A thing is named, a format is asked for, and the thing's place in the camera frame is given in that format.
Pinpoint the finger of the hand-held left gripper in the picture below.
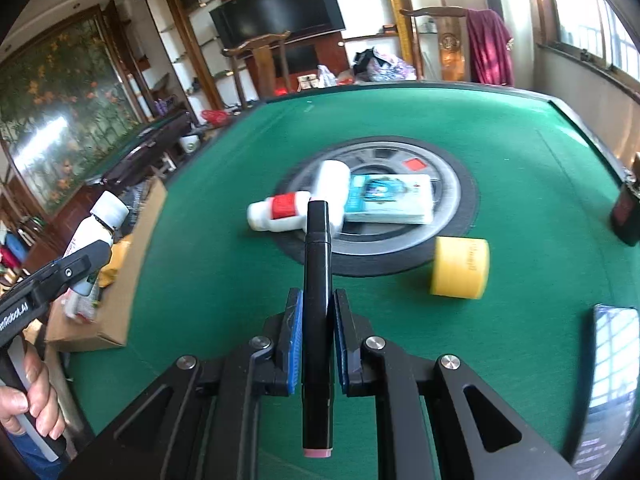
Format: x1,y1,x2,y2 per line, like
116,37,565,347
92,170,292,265
47,240,113,293

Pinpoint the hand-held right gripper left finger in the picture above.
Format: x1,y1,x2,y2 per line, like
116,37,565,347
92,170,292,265
60,287,305,480

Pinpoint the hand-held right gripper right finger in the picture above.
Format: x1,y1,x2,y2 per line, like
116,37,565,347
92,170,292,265
332,288,578,480

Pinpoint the orange snack packet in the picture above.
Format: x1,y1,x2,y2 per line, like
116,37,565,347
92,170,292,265
100,235,133,286

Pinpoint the black marker pink cap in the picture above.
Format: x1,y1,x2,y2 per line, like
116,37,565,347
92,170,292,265
301,199,335,458

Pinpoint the white bottle ribbed cap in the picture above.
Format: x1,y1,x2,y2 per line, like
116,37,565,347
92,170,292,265
64,192,130,321

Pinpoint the brown cardboard box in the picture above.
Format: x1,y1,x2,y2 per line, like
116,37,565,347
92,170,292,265
45,177,168,353

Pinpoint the black zipper pouch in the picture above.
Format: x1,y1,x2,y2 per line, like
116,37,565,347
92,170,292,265
117,180,153,226

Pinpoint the person's left hand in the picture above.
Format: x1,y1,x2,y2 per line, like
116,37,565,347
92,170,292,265
0,347,66,438

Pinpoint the white bottle red label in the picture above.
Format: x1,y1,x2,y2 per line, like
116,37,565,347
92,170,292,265
247,192,311,233

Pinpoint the green top side table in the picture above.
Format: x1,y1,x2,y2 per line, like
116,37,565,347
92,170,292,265
85,110,193,186

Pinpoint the yellow plastic cylinder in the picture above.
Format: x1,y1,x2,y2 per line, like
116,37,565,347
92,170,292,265
430,236,491,301

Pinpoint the blue white tissue packet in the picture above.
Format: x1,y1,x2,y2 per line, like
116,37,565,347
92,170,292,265
345,174,435,225

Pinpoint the white pill bottle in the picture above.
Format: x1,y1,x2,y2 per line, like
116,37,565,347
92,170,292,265
312,160,351,233

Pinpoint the person's leg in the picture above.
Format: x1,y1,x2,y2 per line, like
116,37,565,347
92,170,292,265
15,435,66,480

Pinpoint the round grey table centre disc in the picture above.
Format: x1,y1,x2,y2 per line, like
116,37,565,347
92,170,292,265
274,136,481,278

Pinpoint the black smartphone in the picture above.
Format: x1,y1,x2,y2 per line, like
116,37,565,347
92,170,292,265
570,304,640,471

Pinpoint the pile of clothes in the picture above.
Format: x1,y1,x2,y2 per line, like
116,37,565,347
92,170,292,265
352,47,417,83

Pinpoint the red brown television cabinet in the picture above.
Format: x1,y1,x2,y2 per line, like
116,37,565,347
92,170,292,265
245,30,351,101

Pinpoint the carved back wooden chair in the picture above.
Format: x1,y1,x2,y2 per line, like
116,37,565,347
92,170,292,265
400,6,501,83

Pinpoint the dark glass perfume bottle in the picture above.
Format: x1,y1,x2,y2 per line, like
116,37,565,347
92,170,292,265
610,152,640,247

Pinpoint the black flat television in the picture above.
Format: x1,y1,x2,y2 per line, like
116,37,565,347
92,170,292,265
209,0,347,50

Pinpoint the maroon cloth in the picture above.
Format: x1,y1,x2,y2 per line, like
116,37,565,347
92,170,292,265
466,10,516,87

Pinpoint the window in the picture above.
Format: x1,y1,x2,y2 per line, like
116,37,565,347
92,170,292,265
530,0,640,86

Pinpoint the floral wall painting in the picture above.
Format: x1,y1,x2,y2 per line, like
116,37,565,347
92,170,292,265
0,5,143,216

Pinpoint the wooden wall shelf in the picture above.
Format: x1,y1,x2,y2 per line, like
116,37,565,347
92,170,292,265
330,0,441,81
105,0,226,126

